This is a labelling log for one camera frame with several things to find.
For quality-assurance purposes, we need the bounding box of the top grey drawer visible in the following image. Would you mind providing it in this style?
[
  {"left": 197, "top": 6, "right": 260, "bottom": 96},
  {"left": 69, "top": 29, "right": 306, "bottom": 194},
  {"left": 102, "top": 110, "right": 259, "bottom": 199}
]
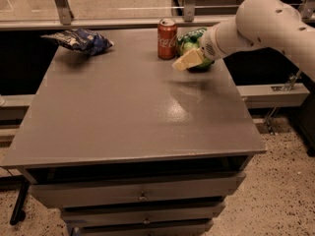
[{"left": 31, "top": 172, "right": 246, "bottom": 207}]

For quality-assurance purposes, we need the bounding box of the grey drawer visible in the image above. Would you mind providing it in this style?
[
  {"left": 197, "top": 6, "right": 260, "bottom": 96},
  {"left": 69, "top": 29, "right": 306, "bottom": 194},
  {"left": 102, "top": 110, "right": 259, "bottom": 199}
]
[
  {"left": 62, "top": 202, "right": 225, "bottom": 227},
  {"left": 31, "top": 172, "right": 246, "bottom": 207},
  {"left": 71, "top": 219, "right": 213, "bottom": 236}
]

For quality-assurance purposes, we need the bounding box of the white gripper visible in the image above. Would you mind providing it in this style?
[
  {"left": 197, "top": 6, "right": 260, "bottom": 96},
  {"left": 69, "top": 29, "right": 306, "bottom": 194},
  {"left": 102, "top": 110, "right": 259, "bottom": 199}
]
[{"left": 172, "top": 27, "right": 227, "bottom": 71}]

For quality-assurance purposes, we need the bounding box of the middle grey drawer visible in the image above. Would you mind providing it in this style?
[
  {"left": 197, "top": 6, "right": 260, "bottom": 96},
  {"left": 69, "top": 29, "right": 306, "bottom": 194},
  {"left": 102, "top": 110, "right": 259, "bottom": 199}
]
[{"left": 62, "top": 202, "right": 225, "bottom": 227}]

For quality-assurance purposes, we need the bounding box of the green rice chip bag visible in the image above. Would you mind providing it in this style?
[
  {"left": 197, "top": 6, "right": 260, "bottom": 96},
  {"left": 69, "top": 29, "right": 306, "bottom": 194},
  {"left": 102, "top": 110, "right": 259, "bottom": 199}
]
[{"left": 176, "top": 27, "right": 213, "bottom": 71}]

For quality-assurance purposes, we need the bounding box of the grey drawer cabinet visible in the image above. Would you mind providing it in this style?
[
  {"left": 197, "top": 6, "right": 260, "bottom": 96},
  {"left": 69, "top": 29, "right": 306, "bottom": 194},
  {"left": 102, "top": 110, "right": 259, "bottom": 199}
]
[{"left": 0, "top": 27, "right": 268, "bottom": 236}]

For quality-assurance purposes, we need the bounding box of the bottom grey drawer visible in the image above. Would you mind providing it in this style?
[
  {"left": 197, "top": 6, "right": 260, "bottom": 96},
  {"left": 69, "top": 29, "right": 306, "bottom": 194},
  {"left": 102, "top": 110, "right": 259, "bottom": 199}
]
[{"left": 71, "top": 219, "right": 213, "bottom": 236}]

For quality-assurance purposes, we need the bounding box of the red coke can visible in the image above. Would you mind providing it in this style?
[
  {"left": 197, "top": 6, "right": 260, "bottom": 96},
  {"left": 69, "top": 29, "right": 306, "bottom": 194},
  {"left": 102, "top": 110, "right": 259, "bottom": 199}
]
[{"left": 157, "top": 18, "right": 177, "bottom": 60}]

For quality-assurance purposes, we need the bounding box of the black table leg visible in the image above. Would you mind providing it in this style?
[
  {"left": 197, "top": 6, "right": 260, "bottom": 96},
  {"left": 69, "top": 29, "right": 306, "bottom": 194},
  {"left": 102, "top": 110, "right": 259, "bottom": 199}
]
[{"left": 10, "top": 180, "right": 30, "bottom": 226}]

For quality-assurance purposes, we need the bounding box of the blue chip bag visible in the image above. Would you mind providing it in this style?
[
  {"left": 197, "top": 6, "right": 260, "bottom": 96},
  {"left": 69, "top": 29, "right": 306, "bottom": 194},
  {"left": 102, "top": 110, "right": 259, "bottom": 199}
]
[{"left": 42, "top": 29, "right": 114, "bottom": 56}]

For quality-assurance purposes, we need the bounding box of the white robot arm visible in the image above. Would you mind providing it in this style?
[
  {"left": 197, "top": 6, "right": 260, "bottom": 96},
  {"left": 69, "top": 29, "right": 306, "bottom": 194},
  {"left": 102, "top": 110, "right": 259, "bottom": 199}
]
[{"left": 172, "top": 0, "right": 315, "bottom": 80}]

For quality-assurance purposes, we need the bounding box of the grey metal railing frame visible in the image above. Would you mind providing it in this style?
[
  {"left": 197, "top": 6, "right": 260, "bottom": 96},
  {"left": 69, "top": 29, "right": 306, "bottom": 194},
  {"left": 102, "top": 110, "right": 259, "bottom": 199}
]
[{"left": 0, "top": 0, "right": 314, "bottom": 30}]

